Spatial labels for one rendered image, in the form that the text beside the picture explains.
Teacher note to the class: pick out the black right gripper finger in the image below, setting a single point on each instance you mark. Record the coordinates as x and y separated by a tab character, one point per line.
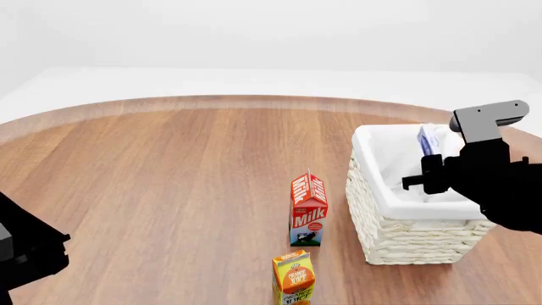
433	174
413	182

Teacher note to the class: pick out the blue and white cream cheese box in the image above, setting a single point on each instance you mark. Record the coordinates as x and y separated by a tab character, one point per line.
427	141

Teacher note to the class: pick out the white woven basket with liner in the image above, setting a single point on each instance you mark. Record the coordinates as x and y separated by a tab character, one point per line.
406	235

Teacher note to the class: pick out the red and white milk carton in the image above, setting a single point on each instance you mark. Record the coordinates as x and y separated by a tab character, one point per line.
308	219

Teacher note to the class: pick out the orange juice carton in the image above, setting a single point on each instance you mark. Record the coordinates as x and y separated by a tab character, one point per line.
293	276

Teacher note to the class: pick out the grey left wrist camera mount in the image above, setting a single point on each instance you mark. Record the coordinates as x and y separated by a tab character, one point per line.
5	243

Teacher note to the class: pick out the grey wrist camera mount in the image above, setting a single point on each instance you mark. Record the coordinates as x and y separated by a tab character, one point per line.
487	122
5	243

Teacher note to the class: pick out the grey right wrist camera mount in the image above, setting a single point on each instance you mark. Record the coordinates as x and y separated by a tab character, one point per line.
487	122

